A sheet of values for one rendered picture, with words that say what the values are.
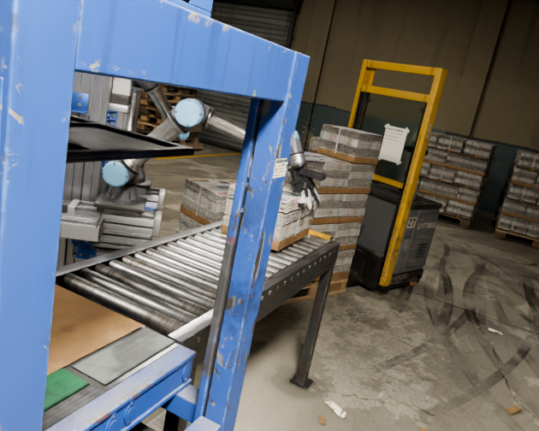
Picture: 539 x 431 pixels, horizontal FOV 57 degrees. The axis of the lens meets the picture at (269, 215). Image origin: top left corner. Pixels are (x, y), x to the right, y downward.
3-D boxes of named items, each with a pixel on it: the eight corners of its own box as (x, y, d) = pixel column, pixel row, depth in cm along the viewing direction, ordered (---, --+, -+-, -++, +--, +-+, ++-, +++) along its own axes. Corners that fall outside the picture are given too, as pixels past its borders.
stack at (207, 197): (165, 296, 332) (183, 177, 312) (288, 277, 411) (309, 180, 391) (197, 323, 305) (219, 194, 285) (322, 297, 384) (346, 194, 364)
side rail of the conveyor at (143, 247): (241, 233, 272) (245, 212, 269) (250, 236, 270) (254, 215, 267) (31, 309, 153) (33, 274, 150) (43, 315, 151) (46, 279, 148)
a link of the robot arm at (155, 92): (151, 61, 265) (195, 133, 294) (143, 59, 274) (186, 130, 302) (133, 73, 262) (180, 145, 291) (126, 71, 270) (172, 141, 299)
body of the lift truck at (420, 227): (328, 262, 468) (346, 180, 448) (363, 257, 505) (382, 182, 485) (387, 293, 419) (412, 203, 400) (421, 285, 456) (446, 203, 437)
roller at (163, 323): (70, 284, 159) (71, 269, 157) (189, 339, 140) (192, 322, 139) (57, 288, 154) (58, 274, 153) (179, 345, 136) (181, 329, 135)
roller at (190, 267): (149, 257, 193) (151, 245, 192) (253, 298, 175) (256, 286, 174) (140, 260, 189) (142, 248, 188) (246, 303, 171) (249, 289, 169)
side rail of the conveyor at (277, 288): (326, 262, 252) (331, 239, 249) (335, 265, 250) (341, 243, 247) (160, 374, 133) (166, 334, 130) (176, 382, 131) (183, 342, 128)
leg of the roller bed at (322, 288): (298, 377, 269) (325, 262, 252) (307, 381, 267) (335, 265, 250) (293, 381, 264) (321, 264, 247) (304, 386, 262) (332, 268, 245)
